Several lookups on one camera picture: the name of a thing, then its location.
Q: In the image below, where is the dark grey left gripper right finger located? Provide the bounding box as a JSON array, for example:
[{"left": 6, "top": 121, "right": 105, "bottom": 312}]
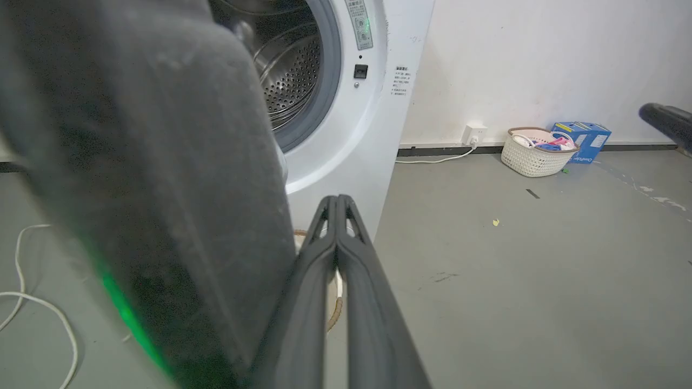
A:
[{"left": 338, "top": 195, "right": 433, "bottom": 389}]

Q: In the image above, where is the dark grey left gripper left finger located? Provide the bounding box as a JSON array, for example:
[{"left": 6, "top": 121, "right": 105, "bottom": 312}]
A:
[{"left": 250, "top": 197, "right": 338, "bottom": 389}]

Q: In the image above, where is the dark grey garment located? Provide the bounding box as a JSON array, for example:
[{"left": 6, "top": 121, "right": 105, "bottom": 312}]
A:
[{"left": 0, "top": 0, "right": 297, "bottom": 389}]

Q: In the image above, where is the white front-load washing machine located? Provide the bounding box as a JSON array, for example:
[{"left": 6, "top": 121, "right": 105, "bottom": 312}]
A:
[{"left": 208, "top": 0, "right": 436, "bottom": 254}]

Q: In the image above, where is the grey rubber door seal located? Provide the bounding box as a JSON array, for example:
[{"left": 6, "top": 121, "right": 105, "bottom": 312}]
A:
[{"left": 273, "top": 0, "right": 343, "bottom": 153}]

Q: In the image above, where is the white woven plastic basket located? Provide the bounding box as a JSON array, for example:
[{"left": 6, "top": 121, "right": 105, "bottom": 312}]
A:
[{"left": 501, "top": 127, "right": 580, "bottom": 178}]

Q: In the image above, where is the perforated steel washer drum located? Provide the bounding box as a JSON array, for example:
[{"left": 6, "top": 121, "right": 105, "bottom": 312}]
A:
[{"left": 210, "top": 0, "right": 324, "bottom": 130}]

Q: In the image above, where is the small printed text label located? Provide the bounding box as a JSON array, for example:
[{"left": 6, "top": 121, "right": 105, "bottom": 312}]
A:
[{"left": 392, "top": 66, "right": 411, "bottom": 97}]

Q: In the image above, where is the colourful clothes pile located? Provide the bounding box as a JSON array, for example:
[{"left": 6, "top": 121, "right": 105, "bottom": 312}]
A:
[{"left": 513, "top": 132, "right": 576, "bottom": 152}]

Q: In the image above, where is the blue cardboard box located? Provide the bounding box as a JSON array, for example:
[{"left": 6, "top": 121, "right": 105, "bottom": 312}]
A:
[{"left": 551, "top": 122, "right": 613, "bottom": 164}]

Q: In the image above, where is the grey instruction sticker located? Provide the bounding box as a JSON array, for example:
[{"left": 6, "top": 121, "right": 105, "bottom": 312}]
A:
[{"left": 345, "top": 0, "right": 374, "bottom": 51}]

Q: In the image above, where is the dark rounded robot part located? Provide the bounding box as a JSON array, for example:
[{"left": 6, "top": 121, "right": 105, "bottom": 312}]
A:
[{"left": 638, "top": 103, "right": 692, "bottom": 158}]

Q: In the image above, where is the white power cable with plug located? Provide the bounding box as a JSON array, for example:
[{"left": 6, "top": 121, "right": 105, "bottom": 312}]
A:
[{"left": 395, "top": 136, "right": 480, "bottom": 164}]

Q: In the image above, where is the white wall power socket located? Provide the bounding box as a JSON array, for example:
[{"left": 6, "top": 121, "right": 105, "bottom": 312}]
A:
[{"left": 462, "top": 124, "right": 488, "bottom": 146}]

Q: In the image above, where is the white loose floor cable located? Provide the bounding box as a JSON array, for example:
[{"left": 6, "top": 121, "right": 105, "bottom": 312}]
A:
[{"left": 0, "top": 224, "right": 79, "bottom": 389}]

